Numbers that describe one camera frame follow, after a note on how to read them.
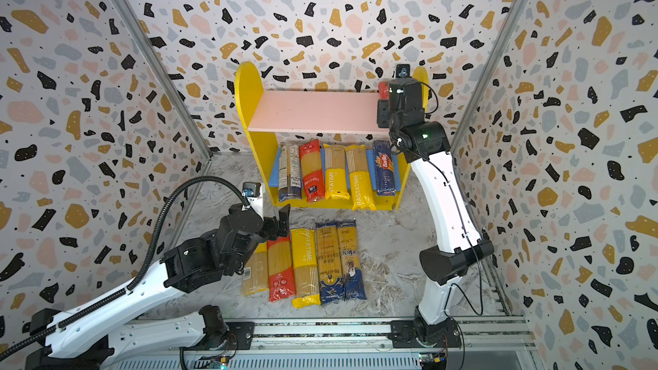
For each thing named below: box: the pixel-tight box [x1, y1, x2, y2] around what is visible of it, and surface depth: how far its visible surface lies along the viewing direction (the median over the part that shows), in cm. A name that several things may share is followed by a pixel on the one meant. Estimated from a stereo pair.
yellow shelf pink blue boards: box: [234, 61, 430, 211], surface depth 94 cm
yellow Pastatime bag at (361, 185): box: [345, 143, 377, 211], surface depth 93 cm
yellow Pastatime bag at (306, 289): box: [291, 227, 322, 310], surface depth 85 cm
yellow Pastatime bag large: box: [323, 143, 350, 200], surface depth 95 cm
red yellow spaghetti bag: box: [299, 138, 325, 203], surface depth 95 cm
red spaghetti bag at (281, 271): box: [267, 234, 297, 303], surface depth 83 cm
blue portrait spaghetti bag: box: [336, 220, 367, 301], surface depth 87 cm
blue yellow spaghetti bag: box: [316, 222, 346, 304], surface depth 87 cm
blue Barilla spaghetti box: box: [372, 139, 396, 197], surface depth 94 cm
